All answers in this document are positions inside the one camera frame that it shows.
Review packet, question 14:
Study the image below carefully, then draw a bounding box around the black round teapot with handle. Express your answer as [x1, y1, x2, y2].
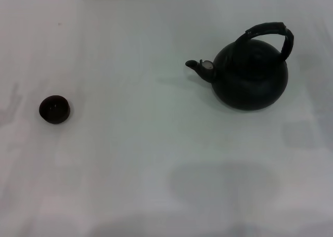
[185, 21, 295, 111]

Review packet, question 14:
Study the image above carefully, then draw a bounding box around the dark brown teacup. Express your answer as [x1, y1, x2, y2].
[39, 95, 71, 125]

